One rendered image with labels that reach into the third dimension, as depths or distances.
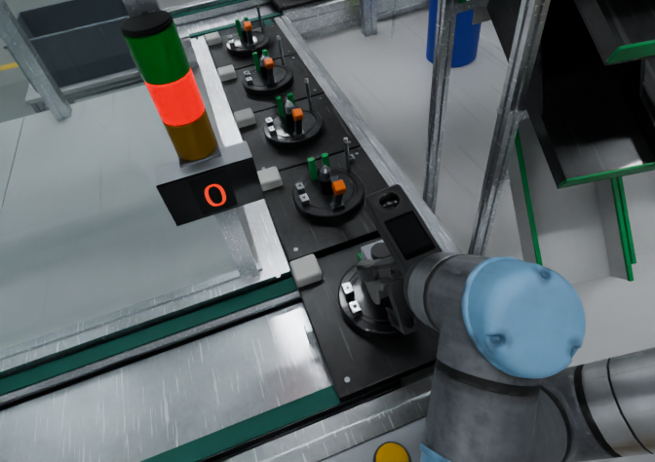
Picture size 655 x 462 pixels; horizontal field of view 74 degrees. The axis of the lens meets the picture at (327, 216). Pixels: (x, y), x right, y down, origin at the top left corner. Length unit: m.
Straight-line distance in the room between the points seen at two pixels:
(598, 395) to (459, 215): 0.61
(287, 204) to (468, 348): 0.60
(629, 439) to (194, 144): 0.49
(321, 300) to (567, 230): 0.39
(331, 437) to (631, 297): 0.58
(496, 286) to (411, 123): 0.96
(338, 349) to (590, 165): 0.42
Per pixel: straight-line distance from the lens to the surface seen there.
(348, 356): 0.67
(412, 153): 1.13
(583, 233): 0.76
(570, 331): 0.33
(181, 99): 0.50
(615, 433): 0.44
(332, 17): 1.73
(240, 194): 0.59
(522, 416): 0.35
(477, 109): 1.30
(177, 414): 0.76
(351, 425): 0.66
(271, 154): 1.00
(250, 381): 0.74
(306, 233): 0.81
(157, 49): 0.48
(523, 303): 0.31
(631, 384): 0.43
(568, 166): 0.61
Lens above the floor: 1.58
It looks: 47 degrees down
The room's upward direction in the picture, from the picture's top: 9 degrees counter-clockwise
